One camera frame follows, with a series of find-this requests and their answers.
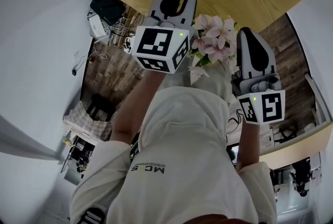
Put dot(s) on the person's left forearm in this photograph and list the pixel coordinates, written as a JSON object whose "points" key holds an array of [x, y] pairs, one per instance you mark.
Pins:
{"points": [[135, 108]]}

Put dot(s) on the person's white t-shirt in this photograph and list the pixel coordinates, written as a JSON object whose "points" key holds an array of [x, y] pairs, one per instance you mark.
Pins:
{"points": [[182, 139]]}

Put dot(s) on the black stool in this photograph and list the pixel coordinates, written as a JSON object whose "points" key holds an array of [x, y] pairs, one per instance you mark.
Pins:
{"points": [[101, 107]]}

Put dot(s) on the small black adapter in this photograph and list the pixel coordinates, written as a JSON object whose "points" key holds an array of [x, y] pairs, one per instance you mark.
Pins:
{"points": [[74, 72]]}

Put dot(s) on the person's right forearm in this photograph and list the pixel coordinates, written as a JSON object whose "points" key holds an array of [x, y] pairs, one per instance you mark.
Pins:
{"points": [[248, 144]]}

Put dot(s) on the dark monitor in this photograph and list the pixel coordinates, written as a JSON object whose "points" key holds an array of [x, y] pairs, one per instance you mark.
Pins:
{"points": [[66, 161]]}

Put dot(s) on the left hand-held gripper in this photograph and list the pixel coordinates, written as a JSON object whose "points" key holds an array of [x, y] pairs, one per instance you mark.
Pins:
{"points": [[153, 43]]}

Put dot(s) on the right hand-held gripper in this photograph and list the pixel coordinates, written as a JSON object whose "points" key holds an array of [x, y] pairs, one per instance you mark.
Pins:
{"points": [[271, 108]]}

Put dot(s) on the yellow toy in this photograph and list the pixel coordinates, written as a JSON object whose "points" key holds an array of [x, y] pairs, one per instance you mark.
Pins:
{"points": [[68, 142]]}

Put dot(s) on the black router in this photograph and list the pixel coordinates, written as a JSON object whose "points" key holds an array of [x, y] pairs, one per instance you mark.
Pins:
{"points": [[106, 8]]}

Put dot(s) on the white metal frame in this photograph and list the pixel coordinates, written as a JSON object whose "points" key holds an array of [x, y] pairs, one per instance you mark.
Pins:
{"points": [[318, 103]]}

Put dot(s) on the person's neck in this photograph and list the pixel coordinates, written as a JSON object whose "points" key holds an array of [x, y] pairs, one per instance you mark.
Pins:
{"points": [[221, 219]]}

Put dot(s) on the white router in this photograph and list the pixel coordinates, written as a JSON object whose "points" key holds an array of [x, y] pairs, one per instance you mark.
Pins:
{"points": [[96, 26]]}

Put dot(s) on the pink flower bouquet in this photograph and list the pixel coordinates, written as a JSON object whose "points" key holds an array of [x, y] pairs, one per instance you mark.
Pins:
{"points": [[216, 40]]}

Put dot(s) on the white power strip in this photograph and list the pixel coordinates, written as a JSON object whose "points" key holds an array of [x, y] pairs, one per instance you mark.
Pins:
{"points": [[129, 44]]}

